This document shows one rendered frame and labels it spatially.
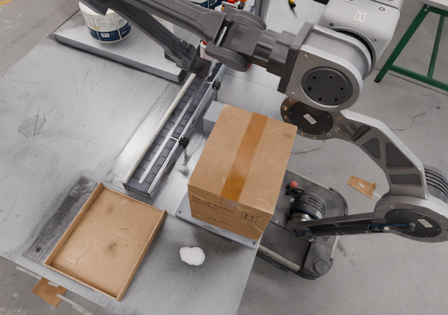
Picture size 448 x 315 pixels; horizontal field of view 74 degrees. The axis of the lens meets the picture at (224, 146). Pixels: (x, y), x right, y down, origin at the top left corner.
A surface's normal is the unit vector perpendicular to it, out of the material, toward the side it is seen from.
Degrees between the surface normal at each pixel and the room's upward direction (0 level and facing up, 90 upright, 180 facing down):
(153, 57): 0
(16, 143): 0
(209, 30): 34
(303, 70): 90
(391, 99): 0
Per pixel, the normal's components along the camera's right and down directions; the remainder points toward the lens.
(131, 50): 0.05, -0.53
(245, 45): -0.21, -0.06
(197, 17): -0.02, 0.04
